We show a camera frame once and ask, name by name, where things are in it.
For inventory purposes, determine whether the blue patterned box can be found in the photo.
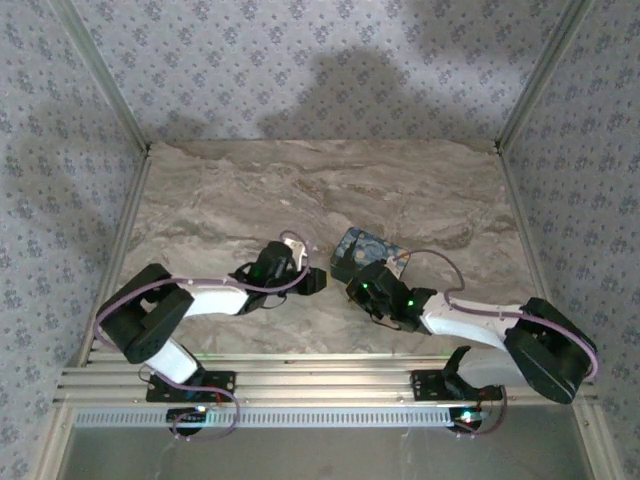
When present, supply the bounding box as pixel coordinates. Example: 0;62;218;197
328;226;412;282

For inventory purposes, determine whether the black controller board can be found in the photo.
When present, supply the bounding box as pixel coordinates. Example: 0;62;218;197
166;406;210;427
448;407;485;432

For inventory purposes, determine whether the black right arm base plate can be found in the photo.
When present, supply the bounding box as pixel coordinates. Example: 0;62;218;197
410;369;504;402

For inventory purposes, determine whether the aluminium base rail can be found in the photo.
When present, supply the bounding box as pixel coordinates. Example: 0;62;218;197
54;353;599;407

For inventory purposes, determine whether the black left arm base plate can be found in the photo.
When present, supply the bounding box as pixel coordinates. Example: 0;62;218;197
145;370;237;403

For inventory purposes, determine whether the slotted grey cable tray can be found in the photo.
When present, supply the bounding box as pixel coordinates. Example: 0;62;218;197
73;405;581;429

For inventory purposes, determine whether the aluminium frame bar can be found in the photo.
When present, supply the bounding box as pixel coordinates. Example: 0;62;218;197
493;0;596;154
49;0;152;152
33;403;77;480
572;402;624;480
69;147;154;366

